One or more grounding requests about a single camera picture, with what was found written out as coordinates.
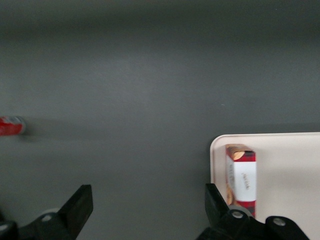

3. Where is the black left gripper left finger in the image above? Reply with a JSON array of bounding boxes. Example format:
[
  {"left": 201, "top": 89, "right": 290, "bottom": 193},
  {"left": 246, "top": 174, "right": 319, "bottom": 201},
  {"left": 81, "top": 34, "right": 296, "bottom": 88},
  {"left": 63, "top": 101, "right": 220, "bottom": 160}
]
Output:
[{"left": 0, "top": 184, "right": 94, "bottom": 240}]

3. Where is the white rectangular tray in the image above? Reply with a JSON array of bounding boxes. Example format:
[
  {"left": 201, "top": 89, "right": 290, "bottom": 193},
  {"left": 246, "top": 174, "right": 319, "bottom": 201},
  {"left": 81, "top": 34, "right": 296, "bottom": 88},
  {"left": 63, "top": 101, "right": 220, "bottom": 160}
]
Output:
[{"left": 209, "top": 132, "right": 320, "bottom": 240}]

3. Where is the red soda bottle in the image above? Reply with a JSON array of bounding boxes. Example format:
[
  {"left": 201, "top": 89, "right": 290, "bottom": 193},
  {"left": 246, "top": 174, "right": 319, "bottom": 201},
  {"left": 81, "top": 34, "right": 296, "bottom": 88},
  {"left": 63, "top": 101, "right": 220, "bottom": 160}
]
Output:
[{"left": 0, "top": 115, "right": 27, "bottom": 137}]

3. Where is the red tartan cookie box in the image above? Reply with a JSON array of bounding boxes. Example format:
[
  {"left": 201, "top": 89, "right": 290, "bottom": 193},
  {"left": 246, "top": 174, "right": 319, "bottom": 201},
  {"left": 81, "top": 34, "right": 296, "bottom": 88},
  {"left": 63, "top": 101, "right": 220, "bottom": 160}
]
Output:
[{"left": 224, "top": 143, "right": 257, "bottom": 219}]

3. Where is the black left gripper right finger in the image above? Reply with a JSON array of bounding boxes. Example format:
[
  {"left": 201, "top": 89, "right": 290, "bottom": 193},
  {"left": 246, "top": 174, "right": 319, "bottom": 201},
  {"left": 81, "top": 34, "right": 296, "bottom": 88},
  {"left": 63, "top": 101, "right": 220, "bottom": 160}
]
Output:
[{"left": 196, "top": 183, "right": 311, "bottom": 240}]

